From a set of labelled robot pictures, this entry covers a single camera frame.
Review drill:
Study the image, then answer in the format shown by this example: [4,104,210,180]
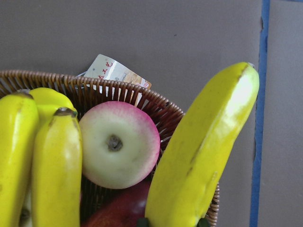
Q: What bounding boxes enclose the yellow banana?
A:
[145,62,259,227]
[0,91,39,227]
[31,107,82,227]
[29,87,77,127]

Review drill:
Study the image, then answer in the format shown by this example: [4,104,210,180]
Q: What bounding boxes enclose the basket paper price tag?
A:
[77,54,152,89]

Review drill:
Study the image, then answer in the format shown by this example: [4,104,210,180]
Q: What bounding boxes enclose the pink white peach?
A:
[80,101,160,189]

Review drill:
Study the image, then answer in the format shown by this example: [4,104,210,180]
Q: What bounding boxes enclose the red apple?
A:
[82,181,151,227]

